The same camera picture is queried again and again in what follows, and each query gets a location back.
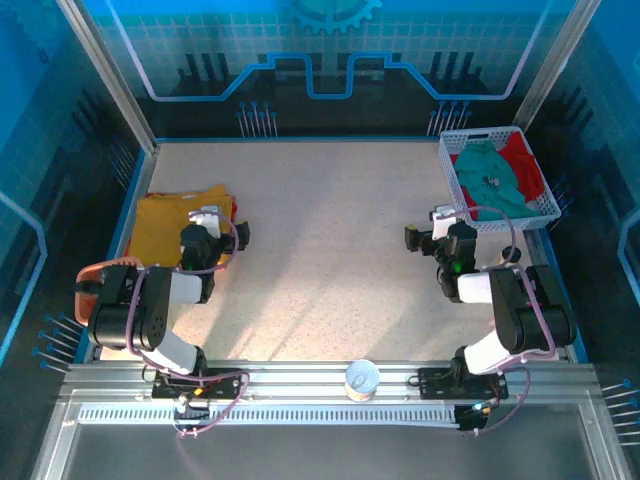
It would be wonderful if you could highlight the green t-shirt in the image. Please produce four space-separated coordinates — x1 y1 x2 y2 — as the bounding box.
453 141 541 220

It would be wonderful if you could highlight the white plastic basket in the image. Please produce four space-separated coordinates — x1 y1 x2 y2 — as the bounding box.
438 127 562 233

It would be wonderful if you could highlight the yellow t-shirt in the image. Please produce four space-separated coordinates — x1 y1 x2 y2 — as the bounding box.
135 184 236 269

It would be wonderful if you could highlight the orange plastic basket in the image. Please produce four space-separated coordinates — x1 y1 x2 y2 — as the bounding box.
74 257 145 326

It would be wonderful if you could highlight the tin can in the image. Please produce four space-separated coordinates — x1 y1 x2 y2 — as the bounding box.
343 358 381 403

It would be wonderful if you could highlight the black connector box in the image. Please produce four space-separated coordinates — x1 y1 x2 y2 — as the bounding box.
455 402 490 434
172 399 211 427

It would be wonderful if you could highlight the grey metal panel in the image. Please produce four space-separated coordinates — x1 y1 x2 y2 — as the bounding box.
62 424 601 480

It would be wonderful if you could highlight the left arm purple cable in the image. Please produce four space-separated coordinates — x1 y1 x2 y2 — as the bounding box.
125 212 251 439

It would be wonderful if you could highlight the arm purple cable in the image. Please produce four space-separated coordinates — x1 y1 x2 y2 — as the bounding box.
125 212 251 439
449 207 557 437

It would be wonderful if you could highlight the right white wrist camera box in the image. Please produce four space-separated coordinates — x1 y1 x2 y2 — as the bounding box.
430 204 455 240

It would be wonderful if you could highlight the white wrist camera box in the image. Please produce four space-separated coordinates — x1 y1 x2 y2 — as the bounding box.
188 204 222 239
430 204 455 240

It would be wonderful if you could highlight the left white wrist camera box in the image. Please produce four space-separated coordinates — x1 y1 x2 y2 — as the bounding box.
188 204 222 239

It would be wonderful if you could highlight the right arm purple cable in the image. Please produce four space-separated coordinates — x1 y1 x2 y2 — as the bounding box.
449 207 557 437

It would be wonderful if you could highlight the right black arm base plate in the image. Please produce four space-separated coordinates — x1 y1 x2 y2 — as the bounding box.
417 366 510 400

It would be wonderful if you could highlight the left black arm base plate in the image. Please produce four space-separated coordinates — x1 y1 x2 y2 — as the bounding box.
151 366 245 400

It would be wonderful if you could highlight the aluminium mounting rail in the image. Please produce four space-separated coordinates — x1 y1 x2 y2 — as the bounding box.
59 358 601 402

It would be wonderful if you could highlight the slotted white cable duct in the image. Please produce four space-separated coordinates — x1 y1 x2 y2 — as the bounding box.
77 402 461 427

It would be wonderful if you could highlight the aluminium frame post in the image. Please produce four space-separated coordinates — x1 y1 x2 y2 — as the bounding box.
509 0 604 139
54 0 161 156

